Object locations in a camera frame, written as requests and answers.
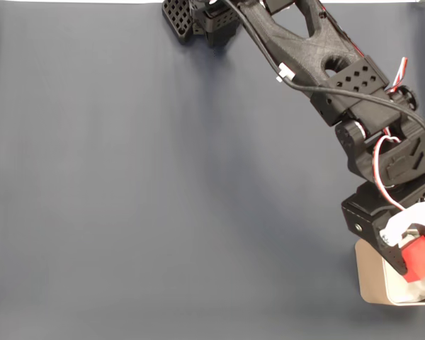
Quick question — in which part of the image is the beige rounded box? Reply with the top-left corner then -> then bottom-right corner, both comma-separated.
354,239 -> 425,306

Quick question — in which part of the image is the white camera board mount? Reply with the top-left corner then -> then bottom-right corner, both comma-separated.
380,201 -> 425,249

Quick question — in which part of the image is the white red servo cable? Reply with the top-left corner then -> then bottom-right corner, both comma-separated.
373,135 -> 409,213
388,56 -> 410,95

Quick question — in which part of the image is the white crumpled cloth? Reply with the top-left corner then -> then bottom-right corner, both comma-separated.
384,240 -> 425,304

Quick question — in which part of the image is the white cable clip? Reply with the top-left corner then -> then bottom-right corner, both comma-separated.
275,62 -> 295,83

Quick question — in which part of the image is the red cube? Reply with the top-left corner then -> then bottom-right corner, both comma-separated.
400,235 -> 425,283

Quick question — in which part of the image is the dark blue-grey mat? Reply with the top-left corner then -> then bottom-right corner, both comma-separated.
0,2 -> 425,340

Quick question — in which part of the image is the black camera cable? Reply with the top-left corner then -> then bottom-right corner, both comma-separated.
222,0 -> 425,148

